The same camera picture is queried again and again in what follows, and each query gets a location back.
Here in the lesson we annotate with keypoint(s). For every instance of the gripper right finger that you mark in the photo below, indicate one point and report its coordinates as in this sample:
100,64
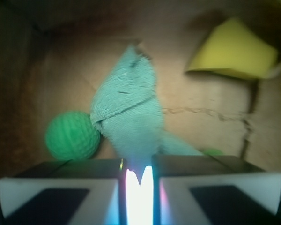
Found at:
213,190

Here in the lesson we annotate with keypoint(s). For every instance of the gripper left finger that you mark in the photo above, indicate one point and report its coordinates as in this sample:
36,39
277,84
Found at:
89,192

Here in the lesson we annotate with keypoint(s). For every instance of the blue terry cloth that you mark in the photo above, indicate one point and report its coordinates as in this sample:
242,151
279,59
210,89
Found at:
126,110

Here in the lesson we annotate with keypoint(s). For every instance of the green knitted ball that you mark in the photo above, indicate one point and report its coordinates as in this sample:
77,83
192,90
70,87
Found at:
72,136

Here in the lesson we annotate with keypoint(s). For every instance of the brown paper bag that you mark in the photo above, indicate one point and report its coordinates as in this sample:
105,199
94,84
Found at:
54,55

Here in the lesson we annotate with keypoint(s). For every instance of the yellow sponge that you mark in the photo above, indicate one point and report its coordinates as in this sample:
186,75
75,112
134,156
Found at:
232,49

